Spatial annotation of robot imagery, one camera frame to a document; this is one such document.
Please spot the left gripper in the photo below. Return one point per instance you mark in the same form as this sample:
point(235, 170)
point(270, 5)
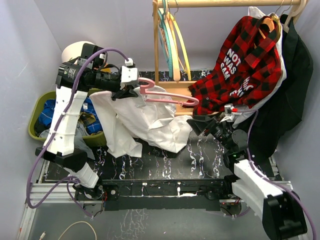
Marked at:
point(123, 93)

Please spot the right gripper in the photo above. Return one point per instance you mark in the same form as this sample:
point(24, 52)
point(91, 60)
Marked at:
point(200, 125)

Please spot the pink hanger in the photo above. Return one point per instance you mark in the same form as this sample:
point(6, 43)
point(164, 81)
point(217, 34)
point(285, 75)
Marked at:
point(166, 97)

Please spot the white shirt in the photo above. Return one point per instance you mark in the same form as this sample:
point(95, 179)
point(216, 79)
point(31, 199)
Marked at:
point(125, 120)

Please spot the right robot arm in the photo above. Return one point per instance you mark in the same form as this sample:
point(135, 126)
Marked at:
point(281, 215)

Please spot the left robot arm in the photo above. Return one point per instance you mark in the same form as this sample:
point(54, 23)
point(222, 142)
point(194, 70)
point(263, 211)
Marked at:
point(75, 77)

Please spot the red plaid shirt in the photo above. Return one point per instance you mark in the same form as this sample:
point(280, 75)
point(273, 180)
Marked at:
point(211, 91)

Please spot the yellow hanger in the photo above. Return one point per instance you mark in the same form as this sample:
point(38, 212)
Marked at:
point(184, 64)

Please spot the orange wooden hanger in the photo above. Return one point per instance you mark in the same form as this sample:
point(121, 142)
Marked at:
point(271, 24)

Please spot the cream wooden hanger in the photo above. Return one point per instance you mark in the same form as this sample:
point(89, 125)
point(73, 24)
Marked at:
point(294, 14)

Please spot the wooden clothes rack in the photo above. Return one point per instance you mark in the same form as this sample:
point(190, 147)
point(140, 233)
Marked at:
point(181, 87)

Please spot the olive green laundry basket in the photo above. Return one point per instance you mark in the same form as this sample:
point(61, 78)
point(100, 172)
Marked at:
point(96, 140)

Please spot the black garment on rack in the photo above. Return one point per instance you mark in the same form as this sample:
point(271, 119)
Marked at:
point(284, 110)

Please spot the grey garment in basket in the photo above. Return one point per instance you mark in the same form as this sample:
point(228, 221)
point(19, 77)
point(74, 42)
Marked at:
point(79, 143)

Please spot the round pastel drawer cabinet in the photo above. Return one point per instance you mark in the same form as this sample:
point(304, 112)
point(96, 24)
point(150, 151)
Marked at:
point(74, 51)

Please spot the blue garment in basket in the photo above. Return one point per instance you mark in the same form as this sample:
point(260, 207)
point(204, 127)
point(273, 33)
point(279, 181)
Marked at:
point(88, 117)

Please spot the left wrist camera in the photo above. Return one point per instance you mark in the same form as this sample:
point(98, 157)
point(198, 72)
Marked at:
point(129, 74)

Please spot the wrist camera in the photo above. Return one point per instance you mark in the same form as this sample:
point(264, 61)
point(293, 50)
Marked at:
point(129, 74)
point(229, 113)

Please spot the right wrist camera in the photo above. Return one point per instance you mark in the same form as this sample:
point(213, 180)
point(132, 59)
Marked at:
point(229, 113)

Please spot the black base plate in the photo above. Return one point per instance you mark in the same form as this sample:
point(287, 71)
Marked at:
point(170, 194)

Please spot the aluminium frame rail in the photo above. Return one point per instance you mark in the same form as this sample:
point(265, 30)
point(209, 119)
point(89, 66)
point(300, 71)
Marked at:
point(37, 193)

